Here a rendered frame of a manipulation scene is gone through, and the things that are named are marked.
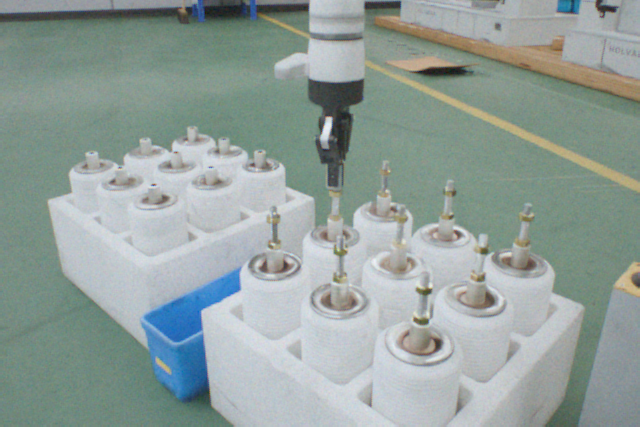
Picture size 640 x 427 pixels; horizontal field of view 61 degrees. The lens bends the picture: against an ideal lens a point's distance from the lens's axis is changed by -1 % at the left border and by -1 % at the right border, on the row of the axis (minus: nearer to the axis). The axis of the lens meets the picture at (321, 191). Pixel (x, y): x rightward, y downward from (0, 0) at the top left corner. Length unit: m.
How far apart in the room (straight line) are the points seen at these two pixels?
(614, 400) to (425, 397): 0.24
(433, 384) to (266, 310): 0.25
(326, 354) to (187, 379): 0.29
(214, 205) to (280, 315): 0.33
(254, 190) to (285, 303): 0.39
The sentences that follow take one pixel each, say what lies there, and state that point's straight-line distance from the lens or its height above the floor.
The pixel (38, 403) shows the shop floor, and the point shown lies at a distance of 1.02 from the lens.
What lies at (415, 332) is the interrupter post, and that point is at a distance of 0.61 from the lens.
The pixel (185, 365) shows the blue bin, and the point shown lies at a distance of 0.89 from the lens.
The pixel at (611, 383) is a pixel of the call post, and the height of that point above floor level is 0.19.
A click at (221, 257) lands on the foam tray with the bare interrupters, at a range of 1.01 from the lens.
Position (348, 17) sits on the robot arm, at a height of 0.57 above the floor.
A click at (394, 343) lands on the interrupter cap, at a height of 0.25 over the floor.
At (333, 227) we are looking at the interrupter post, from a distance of 0.81.
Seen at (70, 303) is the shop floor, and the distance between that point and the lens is 1.23.
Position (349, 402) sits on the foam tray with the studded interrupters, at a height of 0.18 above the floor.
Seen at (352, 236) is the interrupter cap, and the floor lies 0.25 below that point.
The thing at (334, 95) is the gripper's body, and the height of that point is 0.47.
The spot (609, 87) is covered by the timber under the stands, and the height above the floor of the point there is 0.03.
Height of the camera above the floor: 0.64
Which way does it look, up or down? 23 degrees down
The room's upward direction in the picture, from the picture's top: straight up
